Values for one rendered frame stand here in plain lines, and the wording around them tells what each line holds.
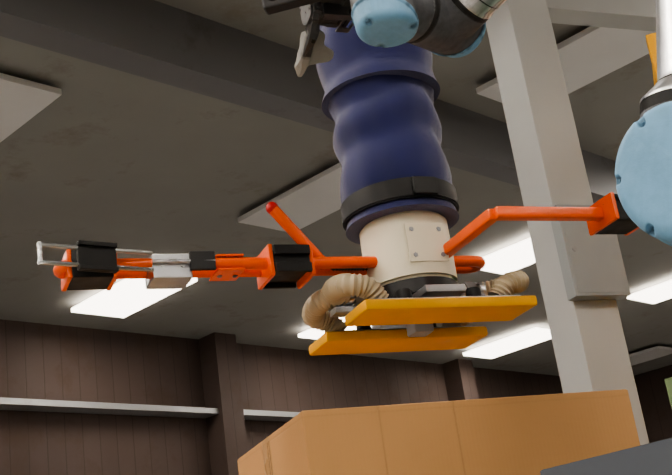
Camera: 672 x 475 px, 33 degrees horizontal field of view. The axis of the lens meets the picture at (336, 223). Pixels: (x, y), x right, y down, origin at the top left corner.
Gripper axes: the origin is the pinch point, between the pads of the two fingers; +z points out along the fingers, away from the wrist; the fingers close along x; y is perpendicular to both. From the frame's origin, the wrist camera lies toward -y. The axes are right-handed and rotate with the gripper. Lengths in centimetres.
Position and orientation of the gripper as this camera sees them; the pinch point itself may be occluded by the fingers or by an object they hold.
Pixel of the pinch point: (289, 38)
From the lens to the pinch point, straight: 196.2
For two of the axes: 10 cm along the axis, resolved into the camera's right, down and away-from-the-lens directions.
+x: -1.3, -9.3, 3.5
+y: 9.3, 0.0, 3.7
